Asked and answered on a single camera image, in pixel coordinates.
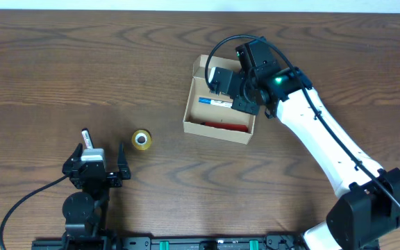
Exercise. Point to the red utility knife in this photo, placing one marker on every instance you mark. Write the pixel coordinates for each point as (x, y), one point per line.
(231, 127)

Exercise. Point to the cardboard box with lid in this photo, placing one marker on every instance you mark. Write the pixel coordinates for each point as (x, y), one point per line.
(196, 113)

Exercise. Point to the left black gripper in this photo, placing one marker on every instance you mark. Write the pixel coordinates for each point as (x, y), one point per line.
(115, 182)

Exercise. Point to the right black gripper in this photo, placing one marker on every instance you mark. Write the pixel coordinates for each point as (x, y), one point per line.
(246, 108)

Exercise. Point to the black marker pen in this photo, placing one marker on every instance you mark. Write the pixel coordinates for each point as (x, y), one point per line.
(87, 139)

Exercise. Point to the yellow tape roll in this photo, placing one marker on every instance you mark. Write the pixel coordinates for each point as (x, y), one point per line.
(141, 140)

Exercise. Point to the blue marker pen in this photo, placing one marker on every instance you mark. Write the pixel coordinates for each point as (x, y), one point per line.
(214, 102)

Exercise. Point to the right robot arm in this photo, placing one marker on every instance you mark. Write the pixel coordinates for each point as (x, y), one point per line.
(368, 197)

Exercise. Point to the black mounting rail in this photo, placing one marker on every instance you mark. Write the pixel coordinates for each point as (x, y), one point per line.
(270, 242)

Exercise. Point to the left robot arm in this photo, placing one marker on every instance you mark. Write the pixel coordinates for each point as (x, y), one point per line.
(85, 211)

